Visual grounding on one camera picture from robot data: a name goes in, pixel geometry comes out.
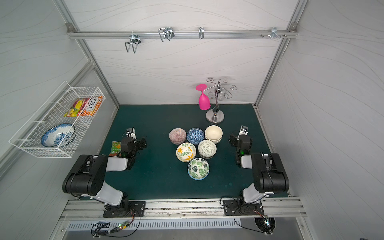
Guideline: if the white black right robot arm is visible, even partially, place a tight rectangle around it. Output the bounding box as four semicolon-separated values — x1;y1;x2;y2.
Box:
229;134;290;204

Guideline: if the white wire basket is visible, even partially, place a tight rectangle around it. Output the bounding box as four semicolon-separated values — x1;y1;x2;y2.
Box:
9;82;105;158

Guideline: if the yellow flower leaf bowl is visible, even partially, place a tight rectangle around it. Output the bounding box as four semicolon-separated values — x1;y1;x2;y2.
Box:
176;143;197;163

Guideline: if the black cable base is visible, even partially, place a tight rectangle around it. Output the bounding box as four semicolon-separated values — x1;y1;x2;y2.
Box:
89;208;143;239
218;197;275;235

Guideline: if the cream plain bowl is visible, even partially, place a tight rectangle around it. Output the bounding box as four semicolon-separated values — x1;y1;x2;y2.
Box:
210;138;222;144
205;125;223;141

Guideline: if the black cable right base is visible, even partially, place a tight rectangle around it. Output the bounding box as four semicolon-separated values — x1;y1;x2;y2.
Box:
218;197;275;235

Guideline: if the pink wine glass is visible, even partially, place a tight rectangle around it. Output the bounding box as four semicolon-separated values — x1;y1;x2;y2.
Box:
196;84;211;111

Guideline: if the metal double hook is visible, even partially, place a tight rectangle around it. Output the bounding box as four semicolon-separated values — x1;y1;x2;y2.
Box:
158;27;175;43
125;32;141;54

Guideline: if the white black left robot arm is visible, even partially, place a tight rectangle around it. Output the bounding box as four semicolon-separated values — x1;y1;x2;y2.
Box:
62;137;147;214

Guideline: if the aluminium top rail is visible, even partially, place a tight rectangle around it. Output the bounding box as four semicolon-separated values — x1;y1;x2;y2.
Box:
68;30;299;40

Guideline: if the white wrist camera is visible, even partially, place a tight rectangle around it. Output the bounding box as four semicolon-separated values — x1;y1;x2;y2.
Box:
126;128;137;140
238;126;249;139

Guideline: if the white vented strip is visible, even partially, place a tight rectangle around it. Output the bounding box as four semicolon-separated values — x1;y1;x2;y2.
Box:
67;218;241;231

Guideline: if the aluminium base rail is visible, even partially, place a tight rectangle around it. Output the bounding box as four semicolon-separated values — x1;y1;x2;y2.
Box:
59;197;307;221

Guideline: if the blue triangle pattern bowl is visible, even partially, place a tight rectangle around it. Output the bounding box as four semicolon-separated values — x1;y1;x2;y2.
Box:
187;128;205;146

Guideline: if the green orange snack packet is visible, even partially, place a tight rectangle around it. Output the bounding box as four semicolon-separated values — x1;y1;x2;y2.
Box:
109;141;121;157

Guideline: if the blue white bowl in basket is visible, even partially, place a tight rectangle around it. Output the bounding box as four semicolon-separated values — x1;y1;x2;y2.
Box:
41;124;76;148

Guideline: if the black cable left base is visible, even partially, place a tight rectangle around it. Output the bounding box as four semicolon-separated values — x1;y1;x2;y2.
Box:
89;208;143;239

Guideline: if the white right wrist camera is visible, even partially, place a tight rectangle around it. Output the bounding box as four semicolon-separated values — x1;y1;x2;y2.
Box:
238;126;249;139

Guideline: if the silver glass holder stand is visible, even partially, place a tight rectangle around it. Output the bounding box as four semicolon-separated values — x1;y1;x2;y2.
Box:
203;78;238;125

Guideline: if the colourful snack packet in basket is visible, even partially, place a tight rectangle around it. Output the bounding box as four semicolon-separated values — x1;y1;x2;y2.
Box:
64;96;104;118

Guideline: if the small metal hook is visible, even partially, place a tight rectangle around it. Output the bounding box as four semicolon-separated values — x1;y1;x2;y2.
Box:
198;27;204;40

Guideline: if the green lattice pattern bowl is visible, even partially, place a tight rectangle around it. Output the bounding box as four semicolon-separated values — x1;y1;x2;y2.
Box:
198;140;217;156

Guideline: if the green monstera leaf bowl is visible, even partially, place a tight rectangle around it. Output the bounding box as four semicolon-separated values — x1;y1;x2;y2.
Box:
188;158;210;181

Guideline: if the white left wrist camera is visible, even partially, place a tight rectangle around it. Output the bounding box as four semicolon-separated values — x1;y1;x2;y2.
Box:
126;128;137;140

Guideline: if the metal hook right end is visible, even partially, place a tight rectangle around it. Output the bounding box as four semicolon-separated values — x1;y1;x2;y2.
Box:
260;28;287;39

